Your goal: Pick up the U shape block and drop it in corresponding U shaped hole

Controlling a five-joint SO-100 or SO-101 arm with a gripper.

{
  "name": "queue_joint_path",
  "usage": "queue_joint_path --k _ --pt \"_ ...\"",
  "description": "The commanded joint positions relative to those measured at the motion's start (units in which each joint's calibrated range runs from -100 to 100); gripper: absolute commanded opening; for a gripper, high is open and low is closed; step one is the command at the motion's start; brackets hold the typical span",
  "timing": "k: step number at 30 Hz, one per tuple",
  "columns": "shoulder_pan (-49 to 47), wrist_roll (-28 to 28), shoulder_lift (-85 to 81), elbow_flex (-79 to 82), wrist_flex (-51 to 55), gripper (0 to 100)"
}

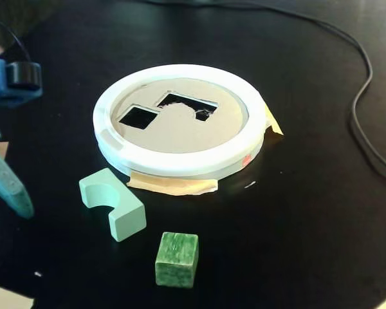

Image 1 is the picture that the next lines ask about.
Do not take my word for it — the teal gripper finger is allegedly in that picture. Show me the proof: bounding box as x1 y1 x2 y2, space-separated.
0 112 35 220

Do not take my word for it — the mint green U block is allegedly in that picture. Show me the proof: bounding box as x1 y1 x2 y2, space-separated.
78 167 148 243

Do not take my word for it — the large white paper piece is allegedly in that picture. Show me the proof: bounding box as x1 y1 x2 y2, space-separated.
0 285 35 309

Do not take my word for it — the tan masking tape strip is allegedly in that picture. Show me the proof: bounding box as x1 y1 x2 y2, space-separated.
127 171 219 196

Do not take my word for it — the white round sorter container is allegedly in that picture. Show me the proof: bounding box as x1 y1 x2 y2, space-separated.
92 63 268 180

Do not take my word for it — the dark green wooden cube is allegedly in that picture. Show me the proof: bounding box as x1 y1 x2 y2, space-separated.
154 231 199 289

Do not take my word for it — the yellow masking tape piece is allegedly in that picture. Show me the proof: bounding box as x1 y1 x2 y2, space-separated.
262 104 284 136

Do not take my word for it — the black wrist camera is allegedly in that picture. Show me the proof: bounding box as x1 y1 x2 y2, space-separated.
5 62 42 90

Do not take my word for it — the thin black camera cable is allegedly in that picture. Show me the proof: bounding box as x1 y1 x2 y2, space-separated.
0 17 32 65

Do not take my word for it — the long black cable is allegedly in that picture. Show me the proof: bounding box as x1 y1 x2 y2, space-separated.
144 0 386 181

